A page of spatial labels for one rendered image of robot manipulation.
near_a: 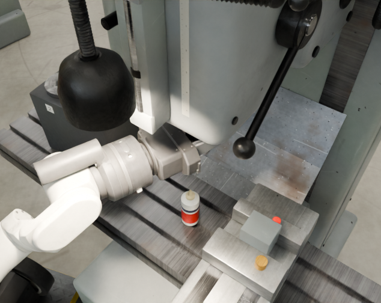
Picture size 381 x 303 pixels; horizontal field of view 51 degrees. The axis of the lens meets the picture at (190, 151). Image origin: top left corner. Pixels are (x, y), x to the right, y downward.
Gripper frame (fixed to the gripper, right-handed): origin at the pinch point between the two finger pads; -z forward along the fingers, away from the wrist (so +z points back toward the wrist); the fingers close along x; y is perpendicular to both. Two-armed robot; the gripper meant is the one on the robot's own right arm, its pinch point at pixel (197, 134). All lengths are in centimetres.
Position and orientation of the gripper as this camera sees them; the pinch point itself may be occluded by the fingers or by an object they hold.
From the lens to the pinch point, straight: 68.6
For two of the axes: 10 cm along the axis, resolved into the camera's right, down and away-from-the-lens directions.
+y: 0.0, 6.7, 7.4
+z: -8.5, 3.8, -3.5
